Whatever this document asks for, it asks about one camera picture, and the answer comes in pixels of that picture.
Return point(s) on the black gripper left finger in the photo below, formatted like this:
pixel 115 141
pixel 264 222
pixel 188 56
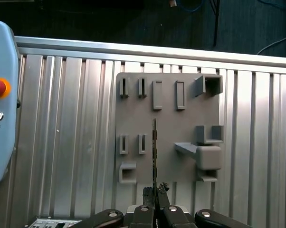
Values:
pixel 143 218

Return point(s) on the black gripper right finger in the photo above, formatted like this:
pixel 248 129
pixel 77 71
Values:
pixel 174 219

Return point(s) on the blue RAM stick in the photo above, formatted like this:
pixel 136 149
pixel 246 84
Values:
pixel 154 152

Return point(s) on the black PC case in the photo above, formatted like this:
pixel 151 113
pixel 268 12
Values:
pixel 50 224

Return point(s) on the grey parts rack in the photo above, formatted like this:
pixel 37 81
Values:
pixel 176 123

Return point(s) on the pale blue teach pendant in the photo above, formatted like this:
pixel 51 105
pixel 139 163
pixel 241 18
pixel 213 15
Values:
pixel 2 59

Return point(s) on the small brown floor object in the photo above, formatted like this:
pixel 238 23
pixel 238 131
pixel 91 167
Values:
pixel 173 2

